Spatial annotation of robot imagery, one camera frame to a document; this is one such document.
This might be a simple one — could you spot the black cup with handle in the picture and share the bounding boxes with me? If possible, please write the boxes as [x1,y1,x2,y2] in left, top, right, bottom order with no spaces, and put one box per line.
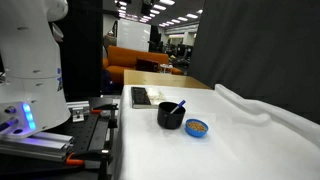
[157,101,187,130]

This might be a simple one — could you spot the book with colourful cover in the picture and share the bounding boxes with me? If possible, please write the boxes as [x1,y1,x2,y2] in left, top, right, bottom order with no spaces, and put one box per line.
[130,86,168,110]

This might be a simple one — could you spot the dark sofa cushion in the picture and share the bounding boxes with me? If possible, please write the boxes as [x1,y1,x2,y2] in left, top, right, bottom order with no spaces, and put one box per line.
[134,57,160,73]

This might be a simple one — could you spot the orange sofa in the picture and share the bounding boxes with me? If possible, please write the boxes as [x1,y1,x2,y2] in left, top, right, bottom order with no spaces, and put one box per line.
[102,44,185,85]

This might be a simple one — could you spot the blue bowl of nuts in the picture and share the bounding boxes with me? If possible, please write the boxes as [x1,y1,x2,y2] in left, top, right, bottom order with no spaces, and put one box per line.
[184,118,210,138]

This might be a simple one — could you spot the white board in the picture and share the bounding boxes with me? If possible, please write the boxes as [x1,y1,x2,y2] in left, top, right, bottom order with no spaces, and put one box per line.
[116,18,152,53]

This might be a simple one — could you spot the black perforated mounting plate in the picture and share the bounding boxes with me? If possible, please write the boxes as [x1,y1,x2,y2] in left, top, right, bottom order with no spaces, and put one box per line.
[0,96,118,180]

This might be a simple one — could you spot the person in dark clothes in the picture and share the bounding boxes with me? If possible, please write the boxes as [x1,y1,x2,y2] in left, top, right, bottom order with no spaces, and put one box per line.
[49,0,104,98]

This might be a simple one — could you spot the white table cloth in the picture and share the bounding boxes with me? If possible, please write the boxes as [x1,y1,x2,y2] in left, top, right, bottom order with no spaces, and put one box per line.
[113,83,320,180]

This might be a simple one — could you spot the black curtain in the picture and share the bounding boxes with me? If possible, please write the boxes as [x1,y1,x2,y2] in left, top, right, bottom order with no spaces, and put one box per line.
[187,0,320,124]

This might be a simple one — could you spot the black clamp with orange handle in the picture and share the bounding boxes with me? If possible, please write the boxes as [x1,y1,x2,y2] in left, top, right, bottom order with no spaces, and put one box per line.
[64,148,114,180]
[90,103,120,129]

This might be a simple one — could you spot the small aluminium bracket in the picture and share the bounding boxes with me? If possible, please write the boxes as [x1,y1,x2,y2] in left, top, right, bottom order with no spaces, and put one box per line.
[66,100,91,123]

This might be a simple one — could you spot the aluminium extrusion rail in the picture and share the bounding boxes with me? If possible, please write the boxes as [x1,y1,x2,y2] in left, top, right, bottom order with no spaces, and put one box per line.
[0,131,75,163]

